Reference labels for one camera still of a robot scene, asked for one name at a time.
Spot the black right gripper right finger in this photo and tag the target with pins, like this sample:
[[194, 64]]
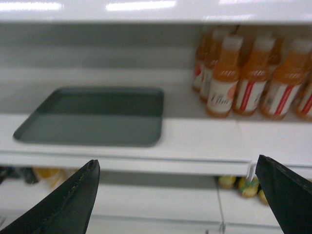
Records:
[[289, 195]]

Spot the orange juice bottle front left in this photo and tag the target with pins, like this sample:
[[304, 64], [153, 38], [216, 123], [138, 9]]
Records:
[[225, 78]]

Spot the grey silver tray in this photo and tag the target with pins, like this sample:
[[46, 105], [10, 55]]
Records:
[[90, 116]]

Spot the yellow green tea bottle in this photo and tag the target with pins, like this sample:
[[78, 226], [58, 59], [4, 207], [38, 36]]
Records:
[[248, 188], [226, 181]]

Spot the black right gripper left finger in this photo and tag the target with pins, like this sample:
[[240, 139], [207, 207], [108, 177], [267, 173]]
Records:
[[66, 210]]

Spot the orange juice bottle right edge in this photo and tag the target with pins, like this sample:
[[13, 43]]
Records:
[[304, 107]]

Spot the orange juice bottle back left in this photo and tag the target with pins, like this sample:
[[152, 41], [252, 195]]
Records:
[[200, 55]]

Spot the orange juice bottle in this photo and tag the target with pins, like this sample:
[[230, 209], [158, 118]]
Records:
[[200, 55], [286, 80], [253, 77], [225, 78], [210, 61]]

